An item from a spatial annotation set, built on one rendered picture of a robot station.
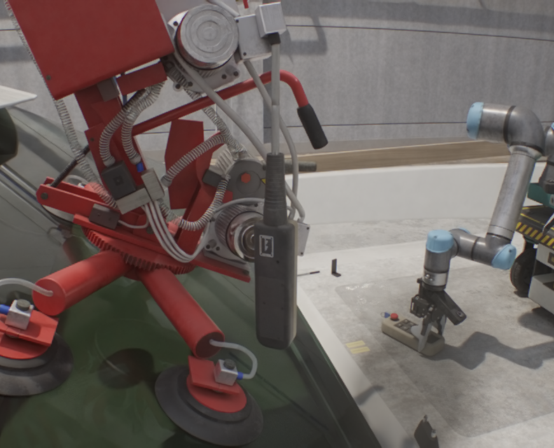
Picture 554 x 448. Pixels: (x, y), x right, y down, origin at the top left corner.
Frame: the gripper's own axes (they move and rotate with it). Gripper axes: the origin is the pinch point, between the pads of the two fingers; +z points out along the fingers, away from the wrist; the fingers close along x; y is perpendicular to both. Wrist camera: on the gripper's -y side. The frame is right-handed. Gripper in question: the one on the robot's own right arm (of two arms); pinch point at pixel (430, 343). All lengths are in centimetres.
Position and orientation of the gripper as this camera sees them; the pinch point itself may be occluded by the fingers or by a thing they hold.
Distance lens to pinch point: 156.3
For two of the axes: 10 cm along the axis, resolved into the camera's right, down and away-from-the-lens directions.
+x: -7.9, 2.0, -5.8
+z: 0.0, 9.4, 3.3
